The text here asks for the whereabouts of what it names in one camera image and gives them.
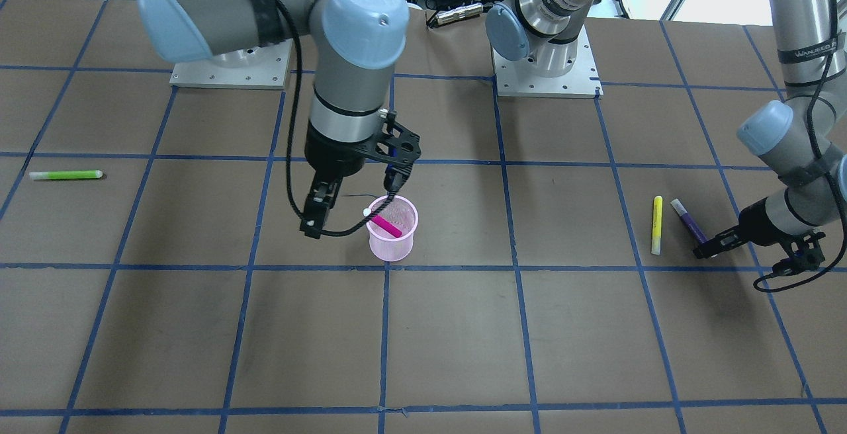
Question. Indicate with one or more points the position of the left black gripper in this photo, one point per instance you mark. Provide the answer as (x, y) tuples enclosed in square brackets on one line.
[(754, 219)]

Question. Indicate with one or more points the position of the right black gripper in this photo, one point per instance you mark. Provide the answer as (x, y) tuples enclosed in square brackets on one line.
[(333, 159)]

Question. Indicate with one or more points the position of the purple marker pen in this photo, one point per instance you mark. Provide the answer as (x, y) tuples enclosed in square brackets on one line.
[(687, 219)]

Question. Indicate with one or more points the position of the pink marker pen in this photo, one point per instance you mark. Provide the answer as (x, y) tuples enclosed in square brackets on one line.
[(385, 225)]

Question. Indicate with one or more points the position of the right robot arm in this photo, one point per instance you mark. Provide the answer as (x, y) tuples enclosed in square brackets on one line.
[(358, 44)]

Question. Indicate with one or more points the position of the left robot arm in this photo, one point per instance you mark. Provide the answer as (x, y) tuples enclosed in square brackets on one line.
[(575, 178)]

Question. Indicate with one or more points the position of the pink mesh cup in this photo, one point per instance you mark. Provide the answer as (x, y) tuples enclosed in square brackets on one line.
[(403, 214)]

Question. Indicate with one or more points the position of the yellow marker pen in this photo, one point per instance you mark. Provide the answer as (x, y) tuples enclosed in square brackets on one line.
[(656, 225)]

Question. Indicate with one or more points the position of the green marker pen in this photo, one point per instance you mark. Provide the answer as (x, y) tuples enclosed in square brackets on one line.
[(64, 175)]

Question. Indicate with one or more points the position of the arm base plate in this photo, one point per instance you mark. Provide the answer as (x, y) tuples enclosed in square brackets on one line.
[(258, 68), (568, 70)]

